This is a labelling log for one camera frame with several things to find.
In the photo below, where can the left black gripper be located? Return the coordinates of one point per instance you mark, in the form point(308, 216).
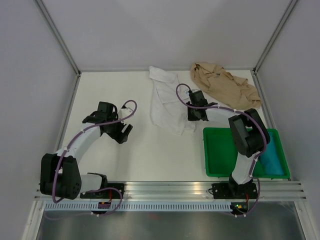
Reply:
point(119, 136)

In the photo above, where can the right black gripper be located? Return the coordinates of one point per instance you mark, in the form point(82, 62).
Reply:
point(191, 117)

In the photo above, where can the white t shirt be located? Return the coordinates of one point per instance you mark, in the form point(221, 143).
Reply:
point(166, 111)

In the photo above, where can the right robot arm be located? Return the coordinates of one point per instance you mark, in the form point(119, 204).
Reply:
point(250, 138)

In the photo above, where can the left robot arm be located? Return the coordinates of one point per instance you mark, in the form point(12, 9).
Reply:
point(60, 176)

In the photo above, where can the beige t shirt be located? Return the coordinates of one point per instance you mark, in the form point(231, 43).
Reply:
point(229, 89)

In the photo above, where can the green plastic tray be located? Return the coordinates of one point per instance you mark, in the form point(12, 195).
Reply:
point(220, 154)

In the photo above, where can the teal rolled t shirt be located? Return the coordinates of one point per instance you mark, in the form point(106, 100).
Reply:
point(270, 161)

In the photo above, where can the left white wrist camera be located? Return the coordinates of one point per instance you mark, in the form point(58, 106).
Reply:
point(123, 112)

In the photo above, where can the aluminium front rail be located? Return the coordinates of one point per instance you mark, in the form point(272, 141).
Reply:
point(188, 191)

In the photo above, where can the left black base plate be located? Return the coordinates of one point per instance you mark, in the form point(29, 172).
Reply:
point(106, 194)

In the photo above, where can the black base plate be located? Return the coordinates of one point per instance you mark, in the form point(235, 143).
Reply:
point(224, 190)
point(106, 194)

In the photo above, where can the white slotted cable duct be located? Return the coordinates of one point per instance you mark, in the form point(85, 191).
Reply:
point(136, 206)

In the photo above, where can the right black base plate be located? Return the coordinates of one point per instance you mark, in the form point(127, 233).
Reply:
point(224, 190)

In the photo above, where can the right aluminium frame post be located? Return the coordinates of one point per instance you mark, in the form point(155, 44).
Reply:
point(275, 34)

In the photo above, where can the aluminium frame post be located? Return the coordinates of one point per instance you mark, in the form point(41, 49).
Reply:
point(57, 35)
point(275, 34)

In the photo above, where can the left aluminium frame post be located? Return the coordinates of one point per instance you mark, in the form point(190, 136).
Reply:
point(57, 35)

